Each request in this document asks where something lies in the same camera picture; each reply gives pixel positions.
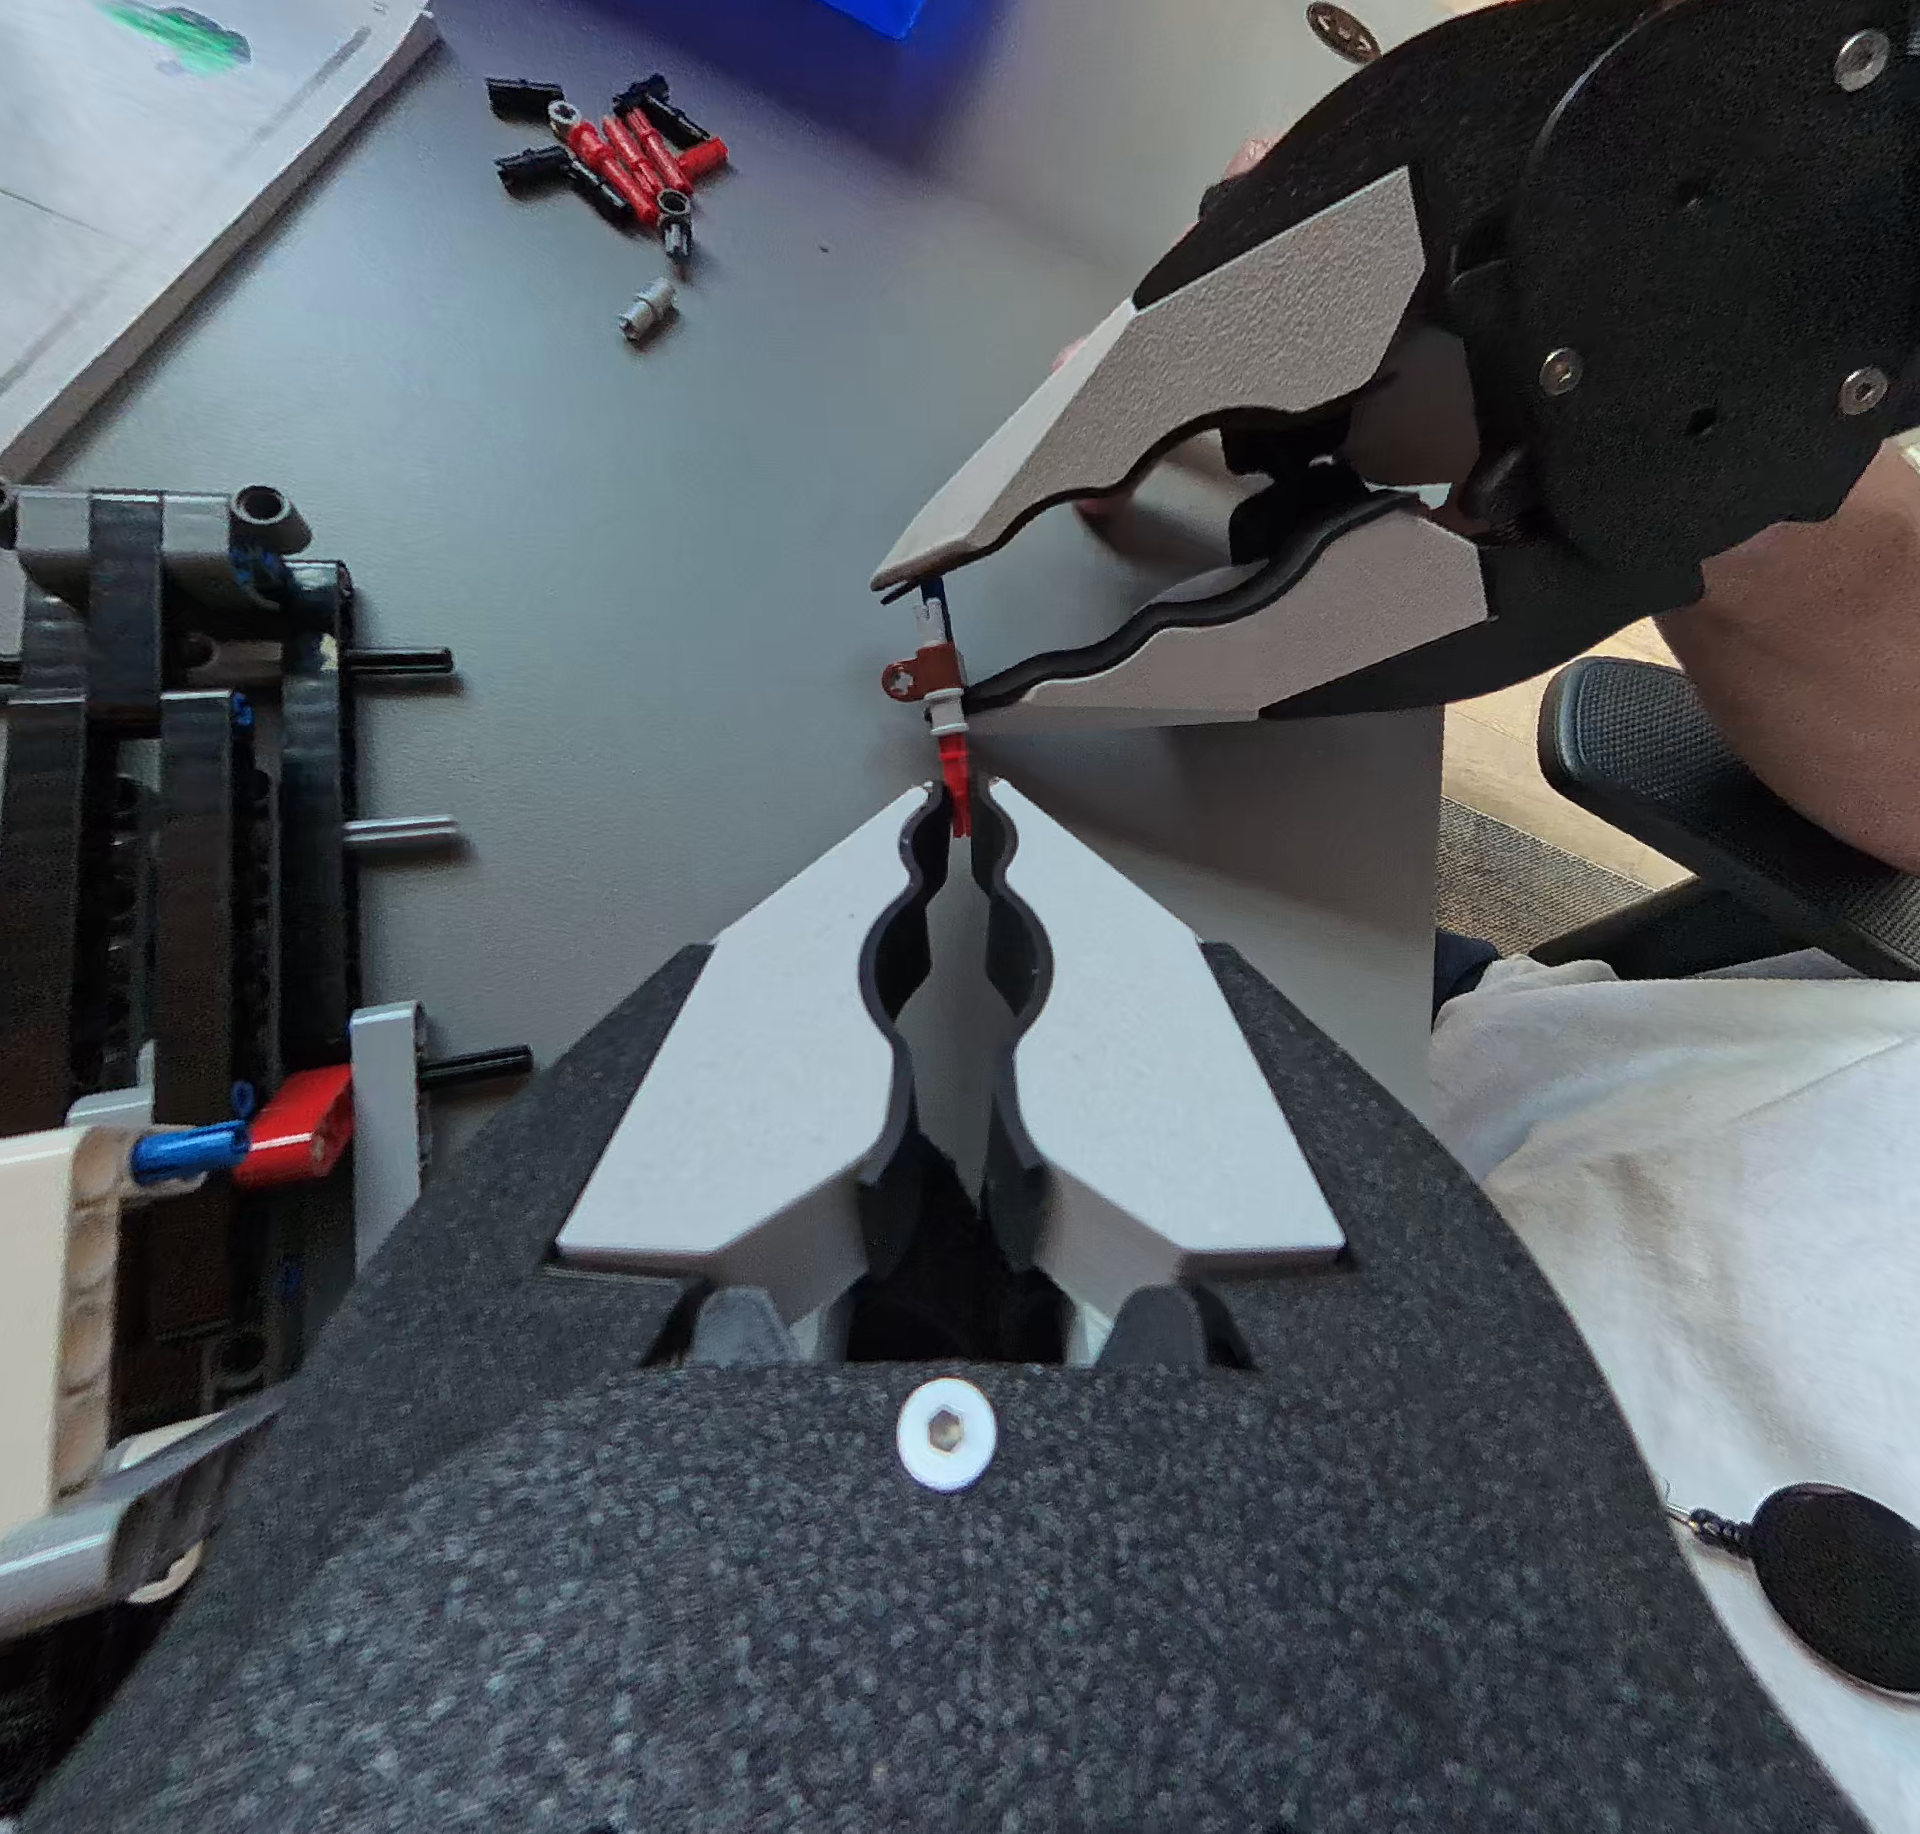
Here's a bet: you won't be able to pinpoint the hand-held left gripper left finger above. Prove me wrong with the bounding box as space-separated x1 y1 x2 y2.
551 783 953 1358

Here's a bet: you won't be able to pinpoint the black mesh office chair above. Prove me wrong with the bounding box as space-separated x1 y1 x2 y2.
1528 657 1920 987

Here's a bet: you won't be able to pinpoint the lego instruction booklet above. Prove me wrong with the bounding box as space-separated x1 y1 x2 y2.
0 0 438 481

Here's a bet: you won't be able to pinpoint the red brown lego axle assembly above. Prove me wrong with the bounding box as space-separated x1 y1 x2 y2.
881 574 975 836

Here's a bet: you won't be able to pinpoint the black badge reel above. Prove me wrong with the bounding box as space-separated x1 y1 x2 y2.
1674 1481 1920 1700

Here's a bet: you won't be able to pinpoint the person's right forearm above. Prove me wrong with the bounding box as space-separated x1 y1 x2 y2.
1660 424 1920 877

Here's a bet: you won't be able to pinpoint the black lego truck chassis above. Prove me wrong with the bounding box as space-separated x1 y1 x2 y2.
0 481 533 1642

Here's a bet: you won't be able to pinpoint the dark blue trousers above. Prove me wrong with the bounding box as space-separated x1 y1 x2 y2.
1432 932 1508 1028

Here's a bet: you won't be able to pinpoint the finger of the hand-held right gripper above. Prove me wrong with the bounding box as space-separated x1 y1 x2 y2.
866 165 1427 592
956 492 1487 729

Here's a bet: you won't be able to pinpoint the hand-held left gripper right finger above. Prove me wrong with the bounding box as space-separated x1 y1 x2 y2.
969 783 1350 1358

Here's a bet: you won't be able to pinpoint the pile of red black pins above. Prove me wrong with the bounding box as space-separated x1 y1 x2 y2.
483 67 732 266

